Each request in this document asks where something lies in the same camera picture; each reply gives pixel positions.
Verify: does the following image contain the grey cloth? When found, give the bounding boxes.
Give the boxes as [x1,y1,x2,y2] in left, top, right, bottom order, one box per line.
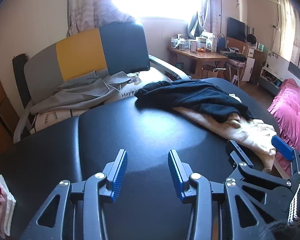
[30,70,132,115]

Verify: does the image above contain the pale pink folded garment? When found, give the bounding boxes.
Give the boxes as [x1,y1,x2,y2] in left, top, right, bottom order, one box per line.
[0,172,10,233]

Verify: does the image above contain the beige garment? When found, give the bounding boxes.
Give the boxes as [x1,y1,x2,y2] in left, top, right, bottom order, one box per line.
[174,106,277,173]

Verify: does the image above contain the pink quilt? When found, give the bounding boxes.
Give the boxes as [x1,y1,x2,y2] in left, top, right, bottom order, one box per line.
[267,78,300,175]

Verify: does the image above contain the black monitor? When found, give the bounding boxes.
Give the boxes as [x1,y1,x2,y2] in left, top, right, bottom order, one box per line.
[226,17,250,43]

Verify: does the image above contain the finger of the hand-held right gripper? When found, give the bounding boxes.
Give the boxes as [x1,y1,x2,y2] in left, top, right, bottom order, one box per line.
[271,135,300,188]
[225,140,293,213]

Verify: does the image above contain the black sweater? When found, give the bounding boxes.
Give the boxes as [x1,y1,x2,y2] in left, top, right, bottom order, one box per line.
[134,79,254,123]

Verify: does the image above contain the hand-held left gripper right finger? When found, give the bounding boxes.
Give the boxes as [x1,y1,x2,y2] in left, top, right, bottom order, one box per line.
[168,149,273,240]

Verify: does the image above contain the pink patterned curtain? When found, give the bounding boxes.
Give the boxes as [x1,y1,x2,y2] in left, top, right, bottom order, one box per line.
[187,0,222,40]
[277,0,300,70]
[67,0,135,37]

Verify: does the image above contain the wooden cabinet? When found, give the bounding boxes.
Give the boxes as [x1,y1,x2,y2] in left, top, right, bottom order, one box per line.
[226,37,263,83]

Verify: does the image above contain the white folded garment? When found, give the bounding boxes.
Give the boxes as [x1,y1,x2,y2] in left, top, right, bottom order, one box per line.
[2,177,17,238]

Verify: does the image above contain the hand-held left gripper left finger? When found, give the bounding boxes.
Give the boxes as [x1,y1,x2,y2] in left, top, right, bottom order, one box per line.
[19,149,128,240]

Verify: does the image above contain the blue-backed chair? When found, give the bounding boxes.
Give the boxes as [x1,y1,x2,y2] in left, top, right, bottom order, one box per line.
[215,33,248,88]

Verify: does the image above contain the white lettered cushion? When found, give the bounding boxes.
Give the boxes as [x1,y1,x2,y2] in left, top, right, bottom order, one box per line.
[100,66,174,104]

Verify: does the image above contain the white patterned knit garment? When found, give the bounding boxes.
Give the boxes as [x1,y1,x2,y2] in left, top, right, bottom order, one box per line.
[251,119,277,137]

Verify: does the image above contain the group of jars and boxes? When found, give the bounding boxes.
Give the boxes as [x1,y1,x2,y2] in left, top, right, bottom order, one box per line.
[171,31,215,53]

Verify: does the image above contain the low grey shelf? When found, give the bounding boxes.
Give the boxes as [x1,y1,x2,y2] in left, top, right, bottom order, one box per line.
[259,62,284,95]

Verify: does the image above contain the wooden desk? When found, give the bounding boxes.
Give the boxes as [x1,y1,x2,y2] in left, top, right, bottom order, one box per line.
[168,46,228,80]

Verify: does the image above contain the grey yellow blue armchair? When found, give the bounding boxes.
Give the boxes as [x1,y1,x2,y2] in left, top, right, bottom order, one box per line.
[12,21,192,144]

